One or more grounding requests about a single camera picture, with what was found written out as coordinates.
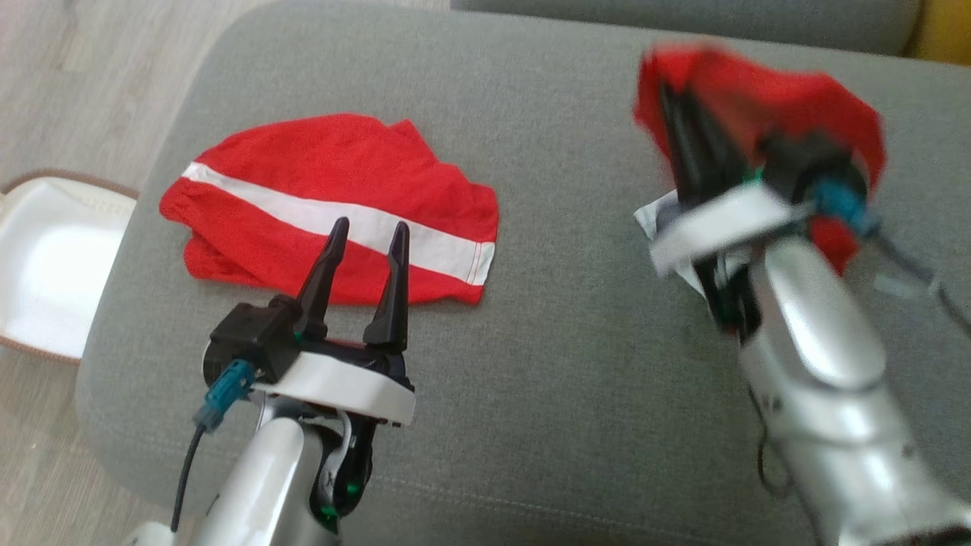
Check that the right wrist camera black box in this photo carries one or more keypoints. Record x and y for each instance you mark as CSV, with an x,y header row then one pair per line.
x,y
812,163

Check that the grey sofa back cushion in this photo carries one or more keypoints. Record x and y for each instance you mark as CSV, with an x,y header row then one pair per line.
x,y
683,19

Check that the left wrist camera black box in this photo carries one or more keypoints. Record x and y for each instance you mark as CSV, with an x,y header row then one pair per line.
x,y
250,334

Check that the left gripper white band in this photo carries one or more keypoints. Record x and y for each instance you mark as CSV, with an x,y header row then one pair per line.
x,y
334,383

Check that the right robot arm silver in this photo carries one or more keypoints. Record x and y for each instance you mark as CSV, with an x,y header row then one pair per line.
x,y
827,379

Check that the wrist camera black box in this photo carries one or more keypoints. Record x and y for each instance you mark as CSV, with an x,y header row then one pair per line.
x,y
812,163
250,334

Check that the red jersey with white trim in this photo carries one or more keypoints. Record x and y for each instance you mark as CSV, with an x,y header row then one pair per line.
x,y
774,98

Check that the white basket with brown rim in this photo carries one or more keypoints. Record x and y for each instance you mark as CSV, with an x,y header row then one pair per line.
x,y
53,265

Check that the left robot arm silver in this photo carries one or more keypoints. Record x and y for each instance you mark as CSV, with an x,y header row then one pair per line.
x,y
258,485

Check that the yellow cushion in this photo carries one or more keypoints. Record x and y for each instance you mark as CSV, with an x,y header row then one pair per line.
x,y
944,30

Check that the red shorts with white stripe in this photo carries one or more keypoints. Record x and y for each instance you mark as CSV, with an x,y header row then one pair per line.
x,y
303,182

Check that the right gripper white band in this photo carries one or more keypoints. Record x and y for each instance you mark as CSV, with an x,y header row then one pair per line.
x,y
721,224

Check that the grey sofa seat cushion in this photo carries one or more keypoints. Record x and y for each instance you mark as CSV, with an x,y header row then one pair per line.
x,y
569,341

